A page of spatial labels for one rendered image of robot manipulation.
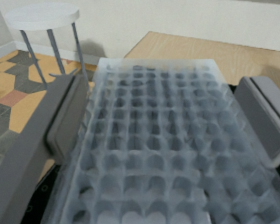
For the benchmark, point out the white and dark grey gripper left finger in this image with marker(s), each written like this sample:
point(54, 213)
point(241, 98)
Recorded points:
point(46, 135)

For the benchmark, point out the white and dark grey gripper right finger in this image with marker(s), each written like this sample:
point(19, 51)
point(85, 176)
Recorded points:
point(259, 99)

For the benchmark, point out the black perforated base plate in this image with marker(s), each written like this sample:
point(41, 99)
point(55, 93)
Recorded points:
point(38, 202)

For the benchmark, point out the clear well plate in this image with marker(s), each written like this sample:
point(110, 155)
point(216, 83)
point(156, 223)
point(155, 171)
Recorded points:
point(153, 139)

